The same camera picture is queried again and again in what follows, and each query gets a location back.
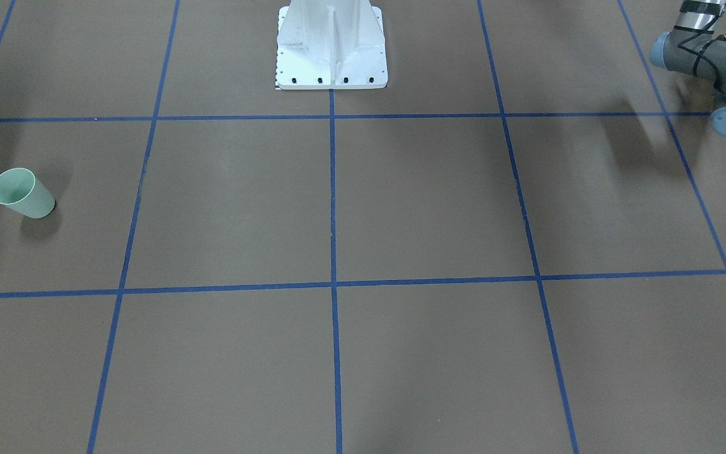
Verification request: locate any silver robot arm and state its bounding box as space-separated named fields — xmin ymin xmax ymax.
xmin=649 ymin=1 xmax=726 ymax=137

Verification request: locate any white pedestal column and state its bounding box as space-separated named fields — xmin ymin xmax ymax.
xmin=275 ymin=1 xmax=389 ymax=90

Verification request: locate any green plastic cup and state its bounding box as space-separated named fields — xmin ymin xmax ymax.
xmin=0 ymin=168 xmax=57 ymax=219

